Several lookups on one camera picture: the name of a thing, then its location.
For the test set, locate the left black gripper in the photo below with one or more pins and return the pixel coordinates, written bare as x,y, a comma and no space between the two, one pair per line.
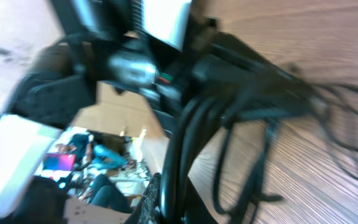
185,75

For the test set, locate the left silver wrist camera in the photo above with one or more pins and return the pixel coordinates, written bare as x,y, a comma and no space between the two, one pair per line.
131,68

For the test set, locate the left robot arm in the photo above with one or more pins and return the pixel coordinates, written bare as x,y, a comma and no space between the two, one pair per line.
63,81

